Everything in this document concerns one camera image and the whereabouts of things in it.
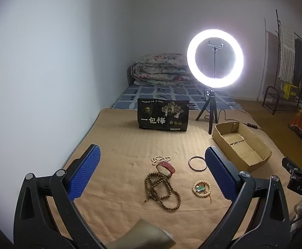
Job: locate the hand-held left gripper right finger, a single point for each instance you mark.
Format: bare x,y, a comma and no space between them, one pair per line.
218,171

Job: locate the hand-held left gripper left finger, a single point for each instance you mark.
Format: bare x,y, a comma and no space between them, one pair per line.
86,171

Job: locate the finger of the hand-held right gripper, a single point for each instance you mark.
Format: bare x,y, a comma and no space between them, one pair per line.
292,165

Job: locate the thin black bangle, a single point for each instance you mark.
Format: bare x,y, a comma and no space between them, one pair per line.
189,163

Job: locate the cardboard box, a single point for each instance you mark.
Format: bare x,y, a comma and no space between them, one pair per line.
244,150

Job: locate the person's right hand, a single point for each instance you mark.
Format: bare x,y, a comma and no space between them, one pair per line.
300,211

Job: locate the black tripod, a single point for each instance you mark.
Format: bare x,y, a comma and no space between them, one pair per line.
211,109

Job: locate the yellow box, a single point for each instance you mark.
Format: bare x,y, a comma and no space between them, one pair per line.
291,90

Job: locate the black shoe rack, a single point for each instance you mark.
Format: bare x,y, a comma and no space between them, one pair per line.
269,96

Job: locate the black snack bag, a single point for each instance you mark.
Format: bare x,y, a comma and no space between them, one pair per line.
164,119

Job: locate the olive folded sheet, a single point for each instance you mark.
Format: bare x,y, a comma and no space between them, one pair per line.
143,234

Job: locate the blue patterned bed sheet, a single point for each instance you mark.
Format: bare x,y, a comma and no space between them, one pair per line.
171,93

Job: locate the white knit garment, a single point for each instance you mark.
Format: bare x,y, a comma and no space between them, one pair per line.
287,54

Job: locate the black clothes rack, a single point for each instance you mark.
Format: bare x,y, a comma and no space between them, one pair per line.
278,44

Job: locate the folded floral quilt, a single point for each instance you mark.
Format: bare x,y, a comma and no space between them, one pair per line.
161,68

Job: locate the phone holder clamp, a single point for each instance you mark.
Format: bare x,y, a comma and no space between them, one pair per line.
215,45

